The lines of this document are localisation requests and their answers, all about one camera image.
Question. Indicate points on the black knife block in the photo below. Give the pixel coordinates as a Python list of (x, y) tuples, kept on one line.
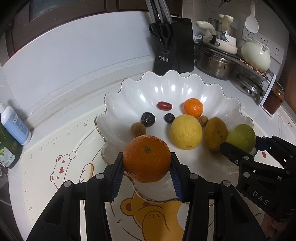
[(180, 53)]

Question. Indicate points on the stainless steel pot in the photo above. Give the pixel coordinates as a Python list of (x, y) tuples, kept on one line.
[(215, 64)]

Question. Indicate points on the dark purple plum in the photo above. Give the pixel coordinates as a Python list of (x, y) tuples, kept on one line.
[(148, 119)]

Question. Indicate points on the yellow-brown mango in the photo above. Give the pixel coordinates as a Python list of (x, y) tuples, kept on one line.
[(216, 134)]

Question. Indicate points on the white wall outlets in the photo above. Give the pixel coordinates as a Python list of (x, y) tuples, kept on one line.
[(276, 49)]

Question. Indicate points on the orange tangerine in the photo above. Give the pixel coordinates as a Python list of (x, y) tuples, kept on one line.
[(146, 158), (193, 107)]

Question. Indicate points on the white rice paddle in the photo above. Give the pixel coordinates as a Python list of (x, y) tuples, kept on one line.
[(252, 22)]

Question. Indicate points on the blueberry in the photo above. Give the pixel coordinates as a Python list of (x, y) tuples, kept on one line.
[(169, 118)]

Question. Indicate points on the red date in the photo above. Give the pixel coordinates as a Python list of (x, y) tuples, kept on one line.
[(164, 106)]

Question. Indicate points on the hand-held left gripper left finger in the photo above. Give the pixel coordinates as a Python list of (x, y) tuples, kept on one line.
[(116, 180)]

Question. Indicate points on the green dish soap bottle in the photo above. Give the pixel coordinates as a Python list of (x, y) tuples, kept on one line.
[(9, 150)]

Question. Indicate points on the black kitchen scissors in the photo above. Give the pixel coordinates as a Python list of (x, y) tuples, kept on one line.
[(165, 34)]

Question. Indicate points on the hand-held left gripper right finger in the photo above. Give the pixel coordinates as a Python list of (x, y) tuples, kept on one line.
[(178, 183)]

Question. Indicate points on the brown longan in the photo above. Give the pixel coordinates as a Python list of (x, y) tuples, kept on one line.
[(203, 120), (138, 129)]

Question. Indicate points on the cream bear-print silicone mat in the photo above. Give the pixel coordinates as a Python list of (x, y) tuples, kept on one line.
[(69, 143)]

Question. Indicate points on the green apple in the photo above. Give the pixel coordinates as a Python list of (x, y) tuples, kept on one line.
[(240, 138)]

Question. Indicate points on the yellow lemon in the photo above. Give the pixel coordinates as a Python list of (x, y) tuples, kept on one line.
[(186, 132)]

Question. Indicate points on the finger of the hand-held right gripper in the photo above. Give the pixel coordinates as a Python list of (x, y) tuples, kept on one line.
[(235, 154), (261, 143)]

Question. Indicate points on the person's right hand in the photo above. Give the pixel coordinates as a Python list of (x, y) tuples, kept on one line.
[(271, 228)]

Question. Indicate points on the white blue pump bottle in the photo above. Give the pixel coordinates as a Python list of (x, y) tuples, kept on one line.
[(16, 125)]

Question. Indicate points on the glass jar with red sauce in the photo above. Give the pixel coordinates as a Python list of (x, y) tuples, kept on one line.
[(274, 99)]

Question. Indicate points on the cream round kettle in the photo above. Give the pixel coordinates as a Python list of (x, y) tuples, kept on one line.
[(254, 54)]

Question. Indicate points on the white scalloped bowl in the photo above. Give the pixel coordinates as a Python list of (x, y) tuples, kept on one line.
[(143, 97)]

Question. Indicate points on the steel pan lid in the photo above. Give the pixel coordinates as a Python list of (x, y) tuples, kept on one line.
[(249, 84)]

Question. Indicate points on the metal countertop shelf rack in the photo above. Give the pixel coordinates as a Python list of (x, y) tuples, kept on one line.
[(269, 88)]

